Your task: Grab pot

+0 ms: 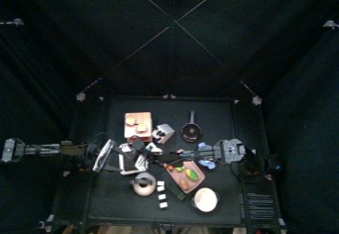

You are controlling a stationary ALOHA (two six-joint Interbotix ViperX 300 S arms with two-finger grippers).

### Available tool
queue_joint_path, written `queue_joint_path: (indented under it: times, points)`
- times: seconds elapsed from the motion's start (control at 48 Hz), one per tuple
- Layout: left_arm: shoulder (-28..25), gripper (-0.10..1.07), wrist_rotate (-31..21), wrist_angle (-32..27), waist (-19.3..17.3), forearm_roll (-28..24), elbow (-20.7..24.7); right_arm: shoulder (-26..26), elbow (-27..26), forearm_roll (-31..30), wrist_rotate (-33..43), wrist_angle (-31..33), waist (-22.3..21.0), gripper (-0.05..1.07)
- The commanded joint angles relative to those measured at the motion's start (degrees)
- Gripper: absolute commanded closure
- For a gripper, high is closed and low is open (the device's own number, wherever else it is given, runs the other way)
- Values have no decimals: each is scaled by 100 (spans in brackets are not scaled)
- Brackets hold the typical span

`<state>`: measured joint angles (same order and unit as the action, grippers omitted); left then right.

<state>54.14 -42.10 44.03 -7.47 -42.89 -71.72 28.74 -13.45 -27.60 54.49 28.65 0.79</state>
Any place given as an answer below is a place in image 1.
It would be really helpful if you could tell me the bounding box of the toy pot with pale inside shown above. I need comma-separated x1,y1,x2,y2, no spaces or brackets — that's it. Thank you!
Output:
191,186,221,213

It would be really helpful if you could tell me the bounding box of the white toy stove black top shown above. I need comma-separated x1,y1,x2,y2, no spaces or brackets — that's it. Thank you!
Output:
117,142,151,176

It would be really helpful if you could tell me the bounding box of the white toy toaster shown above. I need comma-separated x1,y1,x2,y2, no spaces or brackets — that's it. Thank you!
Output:
151,123,176,145

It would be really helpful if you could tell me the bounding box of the pink wooden cutting board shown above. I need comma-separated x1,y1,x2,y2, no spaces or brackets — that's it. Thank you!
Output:
123,111,153,143

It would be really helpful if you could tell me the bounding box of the pink toy tray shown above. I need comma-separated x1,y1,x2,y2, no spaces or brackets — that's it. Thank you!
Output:
163,160,207,195

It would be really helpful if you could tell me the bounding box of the green yellow toy vegetable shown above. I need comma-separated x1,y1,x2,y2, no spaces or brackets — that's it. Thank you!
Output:
184,169,201,182

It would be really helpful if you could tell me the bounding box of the silver toy kettle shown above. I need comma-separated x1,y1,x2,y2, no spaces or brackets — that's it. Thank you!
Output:
129,172,157,197

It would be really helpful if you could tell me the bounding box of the brown toy potato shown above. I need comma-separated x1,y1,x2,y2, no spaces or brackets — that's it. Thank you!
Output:
179,178,192,191

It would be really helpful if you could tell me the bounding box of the black toy frying pan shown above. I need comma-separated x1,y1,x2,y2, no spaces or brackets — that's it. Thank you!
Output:
180,109,204,144

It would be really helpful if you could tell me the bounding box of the dark green block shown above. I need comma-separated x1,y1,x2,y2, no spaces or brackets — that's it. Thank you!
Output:
169,183,188,202

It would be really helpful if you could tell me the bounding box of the white text label sticker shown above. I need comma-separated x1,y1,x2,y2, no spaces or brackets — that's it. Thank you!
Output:
245,191,276,222

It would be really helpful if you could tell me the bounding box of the grey frame clamp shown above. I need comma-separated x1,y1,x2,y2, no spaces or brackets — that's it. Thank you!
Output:
0,18,25,27
323,19,339,30

